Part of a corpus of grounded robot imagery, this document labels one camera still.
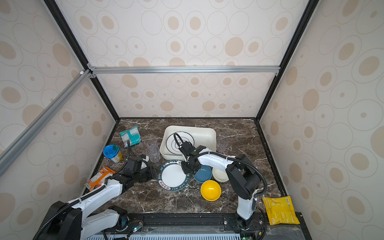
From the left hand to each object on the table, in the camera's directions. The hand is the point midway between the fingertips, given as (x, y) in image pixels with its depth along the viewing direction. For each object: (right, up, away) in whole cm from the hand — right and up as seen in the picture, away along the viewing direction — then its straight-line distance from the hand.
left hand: (163, 170), depth 85 cm
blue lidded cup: (-32, +10, +4) cm, 34 cm away
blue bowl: (+24, -3, +4) cm, 24 cm away
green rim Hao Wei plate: (+4, -5, +3) cm, 7 cm away
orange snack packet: (-37, -5, +1) cm, 37 cm away
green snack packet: (-26, +20, +21) cm, 39 cm away
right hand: (+13, -1, +4) cm, 14 cm away
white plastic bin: (+25, +19, +25) cm, 40 cm away
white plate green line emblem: (+3, +12, +18) cm, 22 cm away
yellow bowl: (+27, -11, -2) cm, 29 cm away
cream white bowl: (+33, -4, +4) cm, 33 cm away
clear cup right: (+37, +14, +18) cm, 43 cm away
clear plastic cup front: (-9, +8, +13) cm, 18 cm away
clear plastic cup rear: (-12, +15, +17) cm, 26 cm away
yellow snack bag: (+62, -18, -9) cm, 65 cm away
